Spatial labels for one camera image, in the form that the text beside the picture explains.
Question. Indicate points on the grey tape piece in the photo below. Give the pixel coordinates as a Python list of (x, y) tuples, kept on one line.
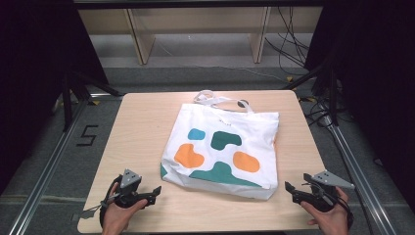
[(86, 214)]

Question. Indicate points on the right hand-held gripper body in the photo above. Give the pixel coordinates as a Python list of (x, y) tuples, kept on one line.
[(324, 181)]

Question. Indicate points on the aluminium floor rail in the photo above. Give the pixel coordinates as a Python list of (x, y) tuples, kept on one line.
[(355, 169), (49, 166)]

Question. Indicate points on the yellow tape piece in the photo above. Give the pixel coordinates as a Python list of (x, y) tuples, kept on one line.
[(95, 103), (289, 79), (310, 99)]

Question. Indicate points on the light wooden shelf unit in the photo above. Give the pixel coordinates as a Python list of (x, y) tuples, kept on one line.
[(143, 39)]

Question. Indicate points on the person's right hand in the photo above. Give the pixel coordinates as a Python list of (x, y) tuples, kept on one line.
[(329, 222)]

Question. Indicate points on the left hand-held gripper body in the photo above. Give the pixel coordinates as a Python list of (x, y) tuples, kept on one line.
[(129, 182)]

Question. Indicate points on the white tote bag coloured blobs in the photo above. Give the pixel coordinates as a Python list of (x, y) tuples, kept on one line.
[(225, 117)]

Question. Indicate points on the black tripod stand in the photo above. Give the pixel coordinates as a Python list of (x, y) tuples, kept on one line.
[(332, 98), (68, 104)]

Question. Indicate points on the black curtain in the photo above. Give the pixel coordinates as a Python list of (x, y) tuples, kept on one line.
[(375, 81), (32, 81)]

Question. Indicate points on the person's left hand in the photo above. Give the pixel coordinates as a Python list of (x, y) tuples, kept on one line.
[(115, 218)]

